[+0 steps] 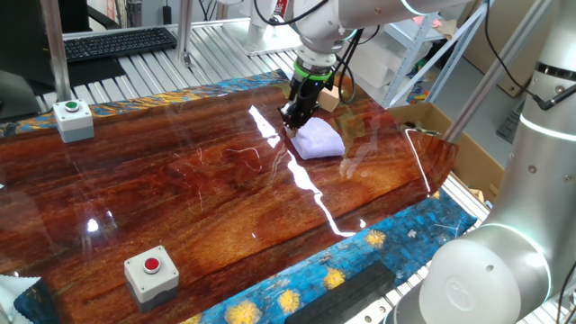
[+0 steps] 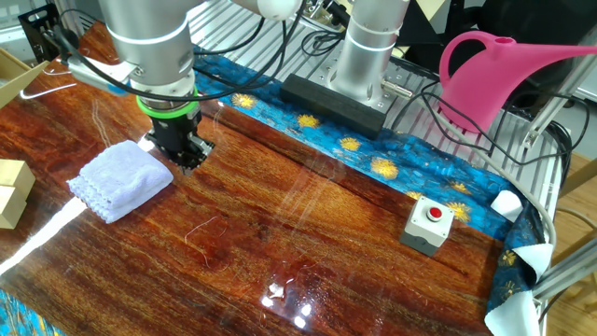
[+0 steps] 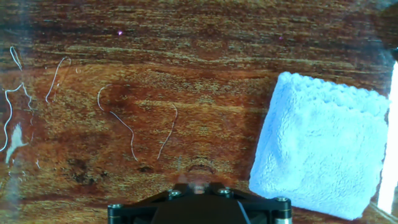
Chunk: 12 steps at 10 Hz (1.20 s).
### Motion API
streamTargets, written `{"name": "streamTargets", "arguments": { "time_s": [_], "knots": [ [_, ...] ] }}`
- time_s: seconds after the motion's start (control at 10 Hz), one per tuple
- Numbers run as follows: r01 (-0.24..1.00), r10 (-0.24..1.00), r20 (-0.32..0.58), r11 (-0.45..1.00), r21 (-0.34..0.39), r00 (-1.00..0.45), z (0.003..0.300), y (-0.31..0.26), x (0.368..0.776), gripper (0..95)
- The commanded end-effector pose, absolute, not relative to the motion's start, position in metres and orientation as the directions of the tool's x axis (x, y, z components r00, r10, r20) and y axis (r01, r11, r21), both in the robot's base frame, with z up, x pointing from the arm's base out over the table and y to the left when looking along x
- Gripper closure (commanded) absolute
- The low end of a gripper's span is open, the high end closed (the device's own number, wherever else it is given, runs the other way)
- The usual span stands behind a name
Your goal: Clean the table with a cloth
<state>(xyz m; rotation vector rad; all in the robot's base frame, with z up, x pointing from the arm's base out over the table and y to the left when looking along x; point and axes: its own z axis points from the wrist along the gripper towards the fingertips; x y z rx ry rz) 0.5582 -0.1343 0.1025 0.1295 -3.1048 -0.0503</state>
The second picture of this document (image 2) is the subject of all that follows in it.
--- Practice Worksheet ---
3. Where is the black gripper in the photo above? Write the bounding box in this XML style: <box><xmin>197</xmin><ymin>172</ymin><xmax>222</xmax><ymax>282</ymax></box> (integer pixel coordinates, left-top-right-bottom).
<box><xmin>144</xmin><ymin>111</ymin><xmax>216</xmax><ymax>176</ymax></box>

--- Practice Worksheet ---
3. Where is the white fluffy cleaning cloth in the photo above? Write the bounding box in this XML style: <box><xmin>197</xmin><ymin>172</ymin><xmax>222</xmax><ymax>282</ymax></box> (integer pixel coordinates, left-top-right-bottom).
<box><xmin>67</xmin><ymin>139</ymin><xmax>174</xmax><ymax>224</ymax></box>

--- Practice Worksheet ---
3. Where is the glossy wood grain mat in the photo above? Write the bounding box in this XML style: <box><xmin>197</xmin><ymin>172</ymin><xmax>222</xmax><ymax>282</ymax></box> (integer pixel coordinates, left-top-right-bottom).
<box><xmin>0</xmin><ymin>21</ymin><xmax>507</xmax><ymax>336</ymax></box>

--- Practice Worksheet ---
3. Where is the tan wooden block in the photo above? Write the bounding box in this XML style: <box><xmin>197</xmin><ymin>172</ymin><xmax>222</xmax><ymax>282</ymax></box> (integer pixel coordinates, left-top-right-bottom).
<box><xmin>0</xmin><ymin>185</ymin><xmax>28</xmax><ymax>230</ymax></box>
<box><xmin>0</xmin><ymin>158</ymin><xmax>36</xmax><ymax>189</ymax></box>

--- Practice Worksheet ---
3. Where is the black metal crate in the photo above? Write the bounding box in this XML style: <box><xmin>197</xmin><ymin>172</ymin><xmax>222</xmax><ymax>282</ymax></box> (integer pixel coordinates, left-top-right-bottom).
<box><xmin>17</xmin><ymin>3</ymin><xmax>62</xmax><ymax>63</ymax></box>

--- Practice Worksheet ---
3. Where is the blue starry tablecloth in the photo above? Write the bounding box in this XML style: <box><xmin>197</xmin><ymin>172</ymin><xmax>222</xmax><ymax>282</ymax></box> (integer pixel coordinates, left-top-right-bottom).
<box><xmin>0</xmin><ymin>44</ymin><xmax>556</xmax><ymax>336</ymax></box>

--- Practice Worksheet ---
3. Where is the red push button box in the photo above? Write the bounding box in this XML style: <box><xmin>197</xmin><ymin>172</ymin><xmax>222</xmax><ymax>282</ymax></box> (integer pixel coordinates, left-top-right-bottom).
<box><xmin>399</xmin><ymin>195</ymin><xmax>455</xmax><ymax>258</ymax></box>

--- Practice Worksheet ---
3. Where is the pink watering can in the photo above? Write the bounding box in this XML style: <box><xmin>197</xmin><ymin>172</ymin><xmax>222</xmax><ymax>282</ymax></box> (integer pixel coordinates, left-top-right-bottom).
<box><xmin>437</xmin><ymin>30</ymin><xmax>597</xmax><ymax>134</ymax></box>

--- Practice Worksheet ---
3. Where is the green adapter ring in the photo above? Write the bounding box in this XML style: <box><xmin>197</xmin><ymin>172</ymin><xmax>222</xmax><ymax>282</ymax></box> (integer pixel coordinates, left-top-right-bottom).
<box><xmin>135</xmin><ymin>91</ymin><xmax>201</xmax><ymax>120</ymax></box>

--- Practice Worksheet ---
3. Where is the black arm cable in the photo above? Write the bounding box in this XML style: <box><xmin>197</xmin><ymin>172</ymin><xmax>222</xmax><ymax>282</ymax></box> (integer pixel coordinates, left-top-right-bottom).
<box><xmin>55</xmin><ymin>0</ymin><xmax>309</xmax><ymax>105</ymax></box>

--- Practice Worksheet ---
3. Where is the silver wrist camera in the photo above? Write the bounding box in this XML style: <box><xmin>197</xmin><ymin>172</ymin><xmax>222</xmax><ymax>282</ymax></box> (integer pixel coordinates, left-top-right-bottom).
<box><xmin>67</xmin><ymin>58</ymin><xmax>130</xmax><ymax>97</ymax></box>

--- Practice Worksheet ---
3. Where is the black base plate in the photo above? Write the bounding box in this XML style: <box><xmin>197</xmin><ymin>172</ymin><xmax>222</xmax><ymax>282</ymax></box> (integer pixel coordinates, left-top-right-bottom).
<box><xmin>279</xmin><ymin>73</ymin><xmax>388</xmax><ymax>140</ymax></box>

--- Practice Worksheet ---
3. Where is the coiled black cable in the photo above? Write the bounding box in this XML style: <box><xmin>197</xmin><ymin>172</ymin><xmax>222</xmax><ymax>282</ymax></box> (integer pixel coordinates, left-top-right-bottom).
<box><xmin>300</xmin><ymin>28</ymin><xmax>349</xmax><ymax>58</ymax></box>

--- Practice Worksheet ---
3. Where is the thick grey cable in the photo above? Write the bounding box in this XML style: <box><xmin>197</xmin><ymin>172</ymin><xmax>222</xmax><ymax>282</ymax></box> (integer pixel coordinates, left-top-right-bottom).
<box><xmin>410</xmin><ymin>91</ymin><xmax>559</xmax><ymax>248</ymax></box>

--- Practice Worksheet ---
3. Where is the aluminium frame post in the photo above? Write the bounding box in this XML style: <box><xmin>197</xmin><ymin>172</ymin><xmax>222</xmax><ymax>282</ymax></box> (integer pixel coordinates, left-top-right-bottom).
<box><xmin>521</xmin><ymin>53</ymin><xmax>597</xmax><ymax>148</ymax></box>
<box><xmin>531</xmin><ymin>237</ymin><xmax>597</xmax><ymax>300</ymax></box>

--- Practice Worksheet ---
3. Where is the black cable bundle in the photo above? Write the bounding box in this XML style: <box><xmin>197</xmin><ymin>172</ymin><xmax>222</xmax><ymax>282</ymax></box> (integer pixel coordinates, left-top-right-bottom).
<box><xmin>389</xmin><ymin>78</ymin><xmax>591</xmax><ymax>169</ymax></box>

